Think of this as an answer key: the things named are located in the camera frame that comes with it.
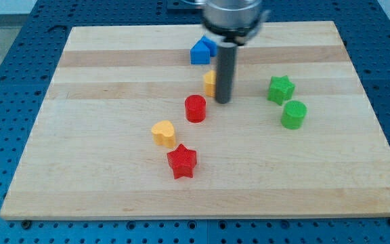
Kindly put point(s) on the yellow heart block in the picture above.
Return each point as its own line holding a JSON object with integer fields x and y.
{"x": 163, "y": 134}

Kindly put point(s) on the green star block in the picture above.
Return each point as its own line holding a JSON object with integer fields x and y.
{"x": 280, "y": 89}

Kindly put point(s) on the blue pentagon house block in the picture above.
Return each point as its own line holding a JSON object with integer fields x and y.
{"x": 200, "y": 54}

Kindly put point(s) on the red star block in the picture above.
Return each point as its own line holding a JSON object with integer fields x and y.
{"x": 182, "y": 161}

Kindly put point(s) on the green cylinder block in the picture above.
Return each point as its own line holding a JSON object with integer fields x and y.
{"x": 293, "y": 114}

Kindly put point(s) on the red cylinder block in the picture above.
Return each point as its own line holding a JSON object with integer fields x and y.
{"x": 195, "y": 108}

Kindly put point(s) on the wooden board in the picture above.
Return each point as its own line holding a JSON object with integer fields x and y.
{"x": 91, "y": 155}

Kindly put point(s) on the blue perforated table frame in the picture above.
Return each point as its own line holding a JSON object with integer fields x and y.
{"x": 26, "y": 71}

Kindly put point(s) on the yellow hexagon block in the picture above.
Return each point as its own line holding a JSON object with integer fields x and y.
{"x": 209, "y": 80}

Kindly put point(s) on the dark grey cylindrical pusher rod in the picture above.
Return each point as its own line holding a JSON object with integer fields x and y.
{"x": 225, "y": 69}

